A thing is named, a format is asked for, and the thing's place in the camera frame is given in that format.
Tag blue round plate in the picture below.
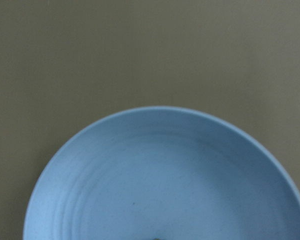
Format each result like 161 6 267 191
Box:
22 106 300 240

